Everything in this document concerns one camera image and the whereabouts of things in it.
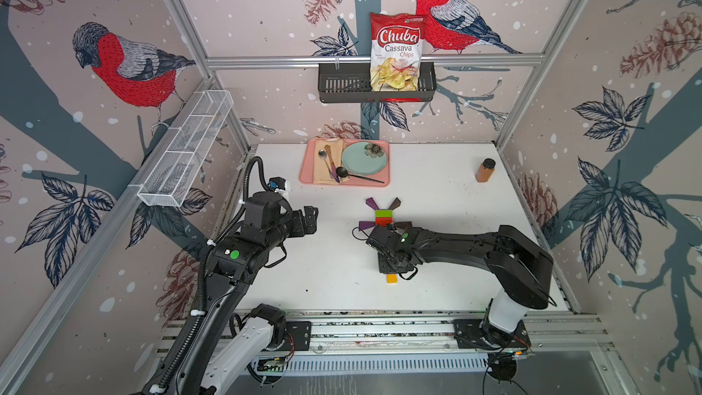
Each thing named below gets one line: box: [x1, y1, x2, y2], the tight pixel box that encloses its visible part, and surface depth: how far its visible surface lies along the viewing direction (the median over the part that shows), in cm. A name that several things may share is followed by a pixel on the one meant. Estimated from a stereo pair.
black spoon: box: [335, 166, 385, 184], surface depth 112 cm
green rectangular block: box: [375, 209, 393, 218], surface depth 100 cm
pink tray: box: [299, 137, 391, 187], surface depth 116 cm
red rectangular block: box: [375, 216, 394, 227], surface depth 97 cm
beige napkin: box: [313, 138, 344, 184], surface depth 117 cm
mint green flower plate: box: [341, 140, 388, 176], surface depth 119 cm
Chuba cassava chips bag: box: [369, 12, 426, 93], surface depth 87 cm
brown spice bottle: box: [475, 157, 497, 183], surface depth 106 cm
